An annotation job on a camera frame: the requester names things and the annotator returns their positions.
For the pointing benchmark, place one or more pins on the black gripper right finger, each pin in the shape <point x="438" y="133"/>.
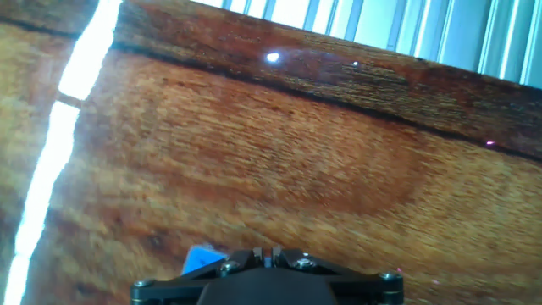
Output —
<point x="364" y="290"/>

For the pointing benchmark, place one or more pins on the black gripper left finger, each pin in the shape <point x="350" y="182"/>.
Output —
<point x="169" y="290"/>

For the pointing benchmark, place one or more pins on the blue pipette tip holder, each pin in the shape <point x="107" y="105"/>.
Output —
<point x="199" y="259"/>

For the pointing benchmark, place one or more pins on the large glossy wooden board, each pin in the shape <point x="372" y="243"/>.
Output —
<point x="296" y="169"/>

